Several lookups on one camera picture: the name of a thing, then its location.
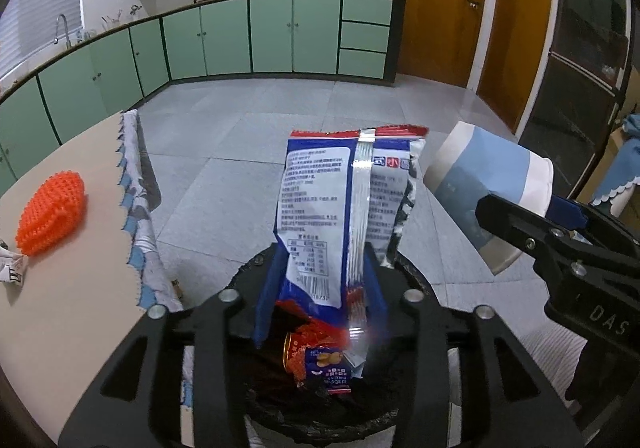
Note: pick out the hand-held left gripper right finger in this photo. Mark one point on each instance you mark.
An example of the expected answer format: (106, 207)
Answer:
(379, 298)

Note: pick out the blue and white snack packet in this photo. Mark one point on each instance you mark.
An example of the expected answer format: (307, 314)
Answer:
(315, 208)

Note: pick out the beige tablecloth with blue trim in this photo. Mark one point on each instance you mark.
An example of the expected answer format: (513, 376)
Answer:
(75, 268)

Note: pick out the orange spiky brush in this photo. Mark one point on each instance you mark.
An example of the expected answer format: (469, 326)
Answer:
(50, 208)

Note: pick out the blue cloth with scalloped trim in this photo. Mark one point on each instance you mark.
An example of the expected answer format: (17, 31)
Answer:
(625, 163)

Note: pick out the white window blind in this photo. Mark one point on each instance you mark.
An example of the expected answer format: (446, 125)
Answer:
(45, 3)

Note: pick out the green lower kitchen cabinets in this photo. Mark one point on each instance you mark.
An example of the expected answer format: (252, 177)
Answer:
(225, 38)

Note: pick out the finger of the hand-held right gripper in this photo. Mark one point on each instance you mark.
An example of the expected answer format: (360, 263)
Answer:
(567, 213)
(520, 225)

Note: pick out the blue and white paper cup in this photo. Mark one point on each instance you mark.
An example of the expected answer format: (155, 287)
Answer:
(480, 168)

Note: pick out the dark glass cabinet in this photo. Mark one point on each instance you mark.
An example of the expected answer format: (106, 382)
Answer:
(575, 78)

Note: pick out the small blue snack packet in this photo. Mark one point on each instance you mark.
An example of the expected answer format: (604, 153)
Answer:
(327, 370)

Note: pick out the white wrapper with black print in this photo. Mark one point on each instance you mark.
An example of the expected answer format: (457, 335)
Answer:
(10, 265)

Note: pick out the metal sink faucet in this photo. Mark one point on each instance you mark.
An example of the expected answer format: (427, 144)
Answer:
(61, 26)

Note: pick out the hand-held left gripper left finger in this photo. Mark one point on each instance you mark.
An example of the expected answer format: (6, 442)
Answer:
(265, 300)

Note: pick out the trash bin with black bag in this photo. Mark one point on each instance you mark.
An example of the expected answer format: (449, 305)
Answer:
(350, 408)

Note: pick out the brown wooden door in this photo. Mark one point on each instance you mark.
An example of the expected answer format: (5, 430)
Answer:
(525, 28)
(440, 8)

